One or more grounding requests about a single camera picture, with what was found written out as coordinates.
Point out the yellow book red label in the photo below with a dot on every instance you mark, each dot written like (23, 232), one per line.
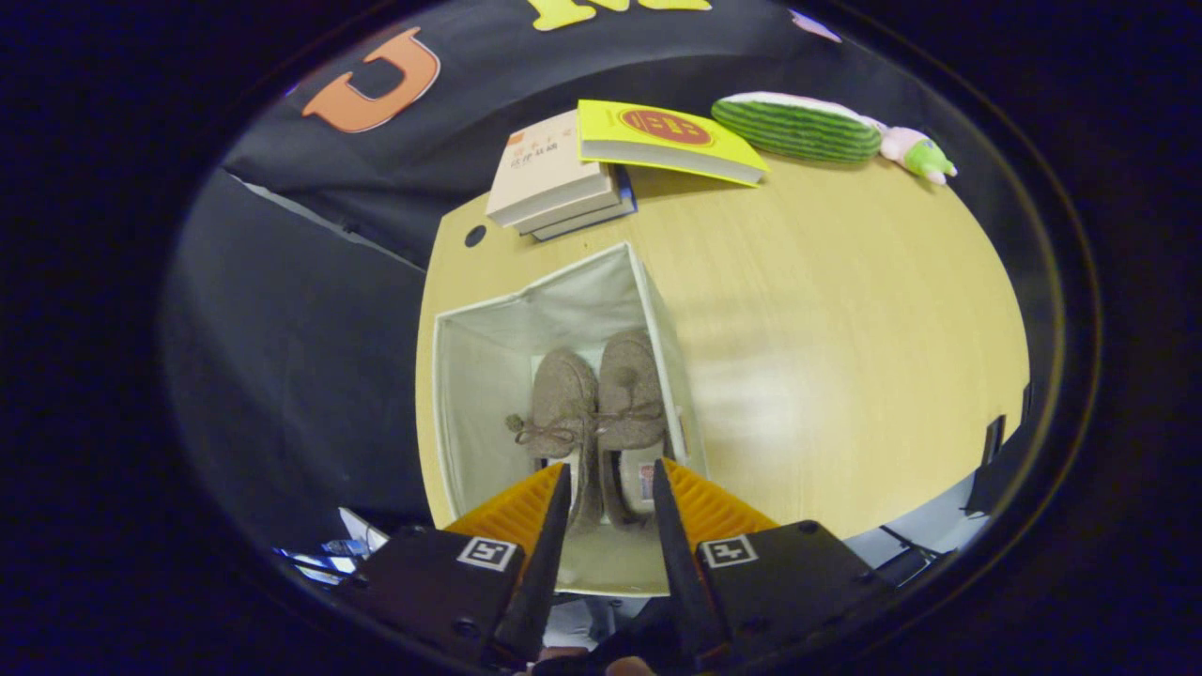
(657, 136)

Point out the beige cover book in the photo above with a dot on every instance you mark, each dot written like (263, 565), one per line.
(540, 164)

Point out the blue cover book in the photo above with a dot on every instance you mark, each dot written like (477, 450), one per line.
(601, 221)

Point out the brown felt shoe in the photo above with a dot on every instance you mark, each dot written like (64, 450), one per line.
(631, 390)
(563, 404)

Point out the white paper sheet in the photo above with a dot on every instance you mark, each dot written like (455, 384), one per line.
(364, 530)

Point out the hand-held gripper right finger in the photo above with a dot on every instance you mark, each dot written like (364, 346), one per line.
(685, 573)

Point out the cream fabric storage box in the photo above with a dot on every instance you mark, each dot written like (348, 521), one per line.
(479, 376)

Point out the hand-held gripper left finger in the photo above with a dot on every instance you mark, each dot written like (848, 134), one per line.
(531, 573)

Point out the black round desk grommet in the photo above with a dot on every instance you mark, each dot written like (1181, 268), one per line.
(475, 236)

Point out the pink and green plush toy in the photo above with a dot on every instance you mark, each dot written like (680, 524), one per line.
(920, 155)

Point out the blue printed packet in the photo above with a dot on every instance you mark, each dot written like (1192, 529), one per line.
(324, 559)

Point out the watermelon slice plush toy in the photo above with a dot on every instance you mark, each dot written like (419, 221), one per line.
(798, 127)

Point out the white paged book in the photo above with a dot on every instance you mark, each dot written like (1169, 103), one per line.
(587, 211)

